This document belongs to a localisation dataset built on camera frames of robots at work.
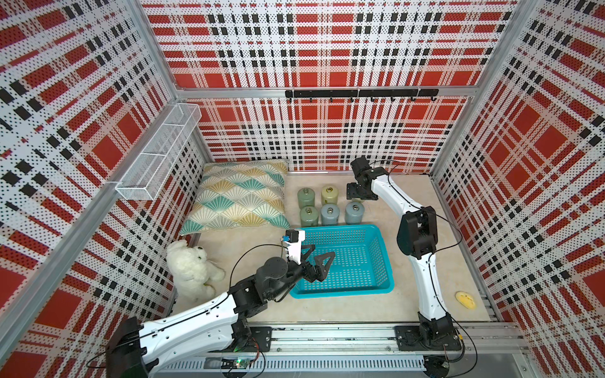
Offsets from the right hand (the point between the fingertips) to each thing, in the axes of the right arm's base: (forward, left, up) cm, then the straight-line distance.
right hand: (361, 192), depth 101 cm
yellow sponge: (-43, -32, -7) cm, 54 cm away
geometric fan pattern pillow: (-6, +47, +7) cm, 48 cm away
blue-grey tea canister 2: (-10, +4, -1) cm, 11 cm away
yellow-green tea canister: (+1, +14, -2) cm, 14 cm away
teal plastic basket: (-30, +3, -10) cm, 32 cm away
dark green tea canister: (-1, +25, -1) cm, 25 cm away
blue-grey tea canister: (-11, +14, -1) cm, 18 cm away
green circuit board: (-60, +44, -7) cm, 75 cm away
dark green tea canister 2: (-11, +23, -1) cm, 26 cm away
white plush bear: (-39, +57, +9) cm, 70 cm away
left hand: (-34, +16, +13) cm, 39 cm away
